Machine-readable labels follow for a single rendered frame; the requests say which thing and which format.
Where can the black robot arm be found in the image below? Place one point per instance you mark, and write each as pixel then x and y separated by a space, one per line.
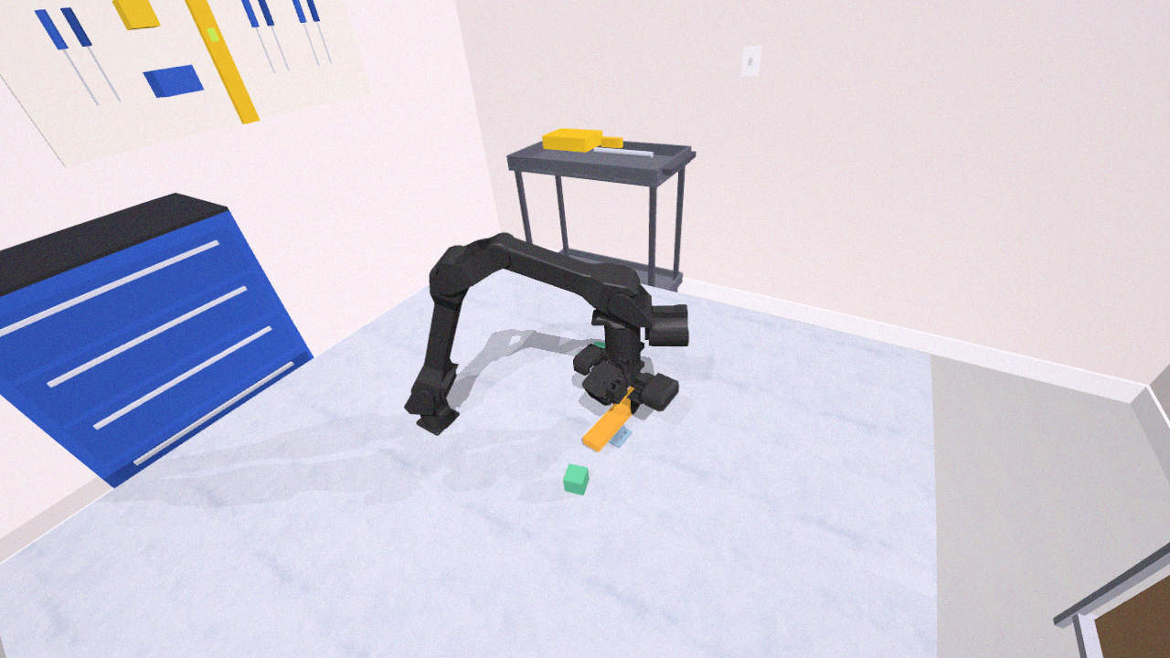
pixel 622 305

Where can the orange bar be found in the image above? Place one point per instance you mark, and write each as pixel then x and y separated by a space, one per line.
pixel 609 424

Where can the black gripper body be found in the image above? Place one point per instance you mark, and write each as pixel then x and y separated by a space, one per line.
pixel 656 392

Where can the green cube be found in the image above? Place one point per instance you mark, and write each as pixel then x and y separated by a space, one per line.
pixel 576 479

